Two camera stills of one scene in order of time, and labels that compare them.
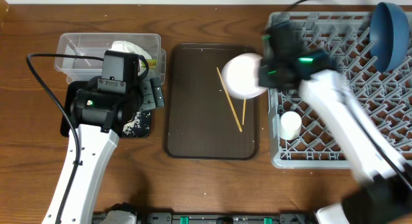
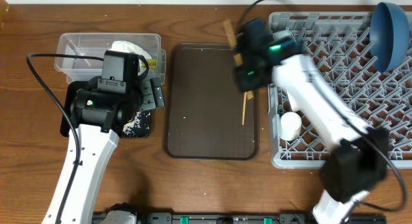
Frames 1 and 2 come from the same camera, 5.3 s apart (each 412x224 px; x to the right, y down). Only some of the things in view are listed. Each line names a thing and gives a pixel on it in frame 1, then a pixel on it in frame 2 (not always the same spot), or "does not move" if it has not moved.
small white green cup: x=290 y=125 does not move
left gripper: x=154 y=94 does not move
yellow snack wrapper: x=152 y=63 does not move
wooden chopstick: x=221 y=80 -> x=238 y=57
